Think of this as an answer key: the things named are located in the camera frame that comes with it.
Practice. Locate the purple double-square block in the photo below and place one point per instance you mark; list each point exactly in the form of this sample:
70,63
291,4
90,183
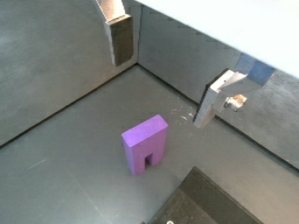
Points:
144,142

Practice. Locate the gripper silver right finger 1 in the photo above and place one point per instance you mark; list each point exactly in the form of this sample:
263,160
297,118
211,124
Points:
226,91

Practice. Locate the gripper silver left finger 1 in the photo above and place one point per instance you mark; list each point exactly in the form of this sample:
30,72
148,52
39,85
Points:
119,28

